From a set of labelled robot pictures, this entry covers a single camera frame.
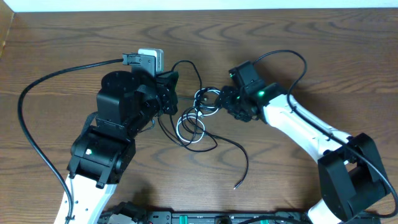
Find white cable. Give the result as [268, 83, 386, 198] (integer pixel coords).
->
[175, 88, 222, 144]

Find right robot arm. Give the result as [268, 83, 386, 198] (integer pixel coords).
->
[216, 61, 391, 223]

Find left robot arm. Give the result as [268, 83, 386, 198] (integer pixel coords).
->
[55, 70, 179, 223]

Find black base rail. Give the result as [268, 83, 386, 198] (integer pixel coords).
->
[99, 202, 382, 224]

